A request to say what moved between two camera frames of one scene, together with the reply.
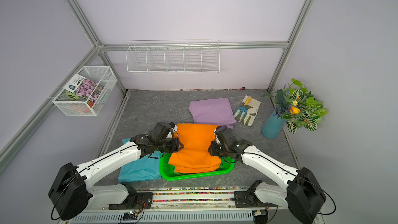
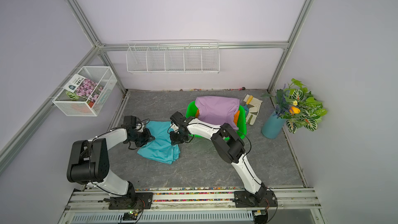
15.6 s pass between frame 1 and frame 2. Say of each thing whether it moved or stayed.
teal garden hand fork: stayed
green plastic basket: moved
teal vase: stayed
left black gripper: moved
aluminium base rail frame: stayed
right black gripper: moved
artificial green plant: stayed
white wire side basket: stayed
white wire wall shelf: stayed
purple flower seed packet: stayed
